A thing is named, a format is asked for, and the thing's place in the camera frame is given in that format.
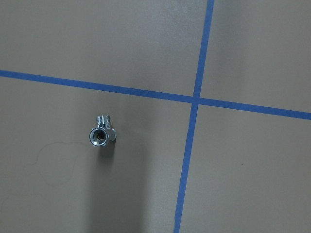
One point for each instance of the chrome metal angle valve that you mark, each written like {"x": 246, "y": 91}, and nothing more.
{"x": 103, "y": 134}

